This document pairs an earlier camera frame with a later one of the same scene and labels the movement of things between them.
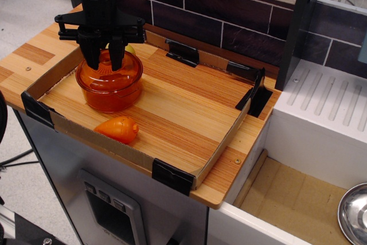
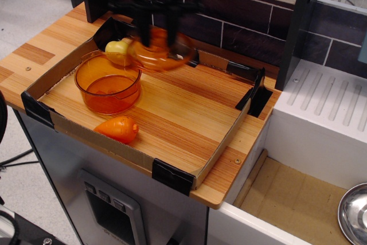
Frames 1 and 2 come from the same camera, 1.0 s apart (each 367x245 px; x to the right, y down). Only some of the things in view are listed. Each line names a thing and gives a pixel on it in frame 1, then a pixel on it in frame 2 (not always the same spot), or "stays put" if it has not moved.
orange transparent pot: [106, 90] stays put
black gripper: [98, 17] → [144, 0]
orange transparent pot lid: [105, 79] → [159, 55]
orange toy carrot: [123, 128] stays put
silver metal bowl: [352, 215] stays put
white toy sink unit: [313, 150] stays put
